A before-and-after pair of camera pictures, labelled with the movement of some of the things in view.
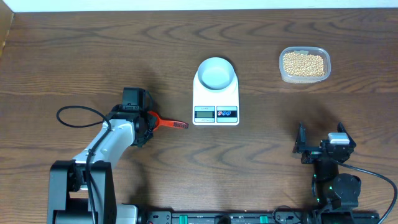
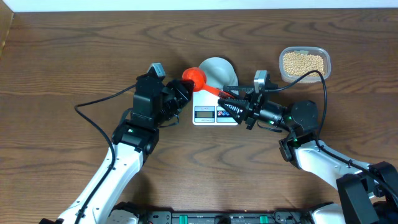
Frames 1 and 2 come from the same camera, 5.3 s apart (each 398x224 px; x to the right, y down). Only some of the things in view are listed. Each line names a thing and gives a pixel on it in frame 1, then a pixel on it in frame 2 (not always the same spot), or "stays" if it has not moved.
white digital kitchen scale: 215,107 stays
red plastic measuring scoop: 173,124 -> 198,76
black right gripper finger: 301,140 -> 237,109
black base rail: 219,217 stays
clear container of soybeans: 301,65 stays
